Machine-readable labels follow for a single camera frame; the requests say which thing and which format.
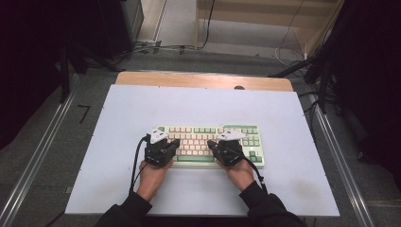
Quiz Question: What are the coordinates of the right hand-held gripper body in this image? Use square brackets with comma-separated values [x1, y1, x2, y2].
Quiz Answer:
[215, 129, 248, 167]

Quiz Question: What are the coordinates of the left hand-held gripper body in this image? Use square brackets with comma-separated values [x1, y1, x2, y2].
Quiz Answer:
[144, 127, 173, 167]

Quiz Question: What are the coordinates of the green and pink keyboard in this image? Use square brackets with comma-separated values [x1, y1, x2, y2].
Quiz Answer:
[156, 123, 266, 169]

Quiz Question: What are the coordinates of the person's right hand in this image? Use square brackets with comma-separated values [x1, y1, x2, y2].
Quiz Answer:
[217, 158, 256, 193]

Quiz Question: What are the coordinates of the person's left hand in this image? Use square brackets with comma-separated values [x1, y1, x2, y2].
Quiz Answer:
[137, 158, 175, 203]

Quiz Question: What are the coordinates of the wooden table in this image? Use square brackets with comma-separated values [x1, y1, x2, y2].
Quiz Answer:
[114, 71, 295, 93]

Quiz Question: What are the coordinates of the black stand leg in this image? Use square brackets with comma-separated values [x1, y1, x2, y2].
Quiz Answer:
[268, 56, 316, 79]

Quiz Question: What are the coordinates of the black metal stand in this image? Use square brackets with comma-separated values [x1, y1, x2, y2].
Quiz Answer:
[59, 46, 72, 104]

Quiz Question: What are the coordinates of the black cabinet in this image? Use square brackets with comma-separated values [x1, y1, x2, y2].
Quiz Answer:
[94, 0, 145, 61]

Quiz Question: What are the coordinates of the wooden shelf unit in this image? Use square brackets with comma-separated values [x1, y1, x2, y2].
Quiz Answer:
[194, 0, 345, 59]

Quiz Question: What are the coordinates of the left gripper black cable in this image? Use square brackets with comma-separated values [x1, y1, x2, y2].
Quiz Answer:
[128, 134, 149, 195]

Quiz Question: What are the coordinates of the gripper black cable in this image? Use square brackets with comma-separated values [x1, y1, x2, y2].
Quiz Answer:
[235, 147, 270, 194]
[128, 134, 149, 195]

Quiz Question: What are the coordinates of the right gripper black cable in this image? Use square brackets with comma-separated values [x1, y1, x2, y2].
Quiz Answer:
[235, 147, 270, 194]

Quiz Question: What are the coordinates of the metal floor rail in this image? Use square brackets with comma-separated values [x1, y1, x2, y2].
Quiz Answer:
[0, 90, 78, 227]
[309, 94, 376, 227]

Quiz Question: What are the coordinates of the black floor cable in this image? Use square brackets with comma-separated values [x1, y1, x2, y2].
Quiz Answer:
[200, 0, 217, 50]

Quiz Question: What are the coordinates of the white floor cable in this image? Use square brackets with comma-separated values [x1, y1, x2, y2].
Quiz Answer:
[273, 0, 307, 69]

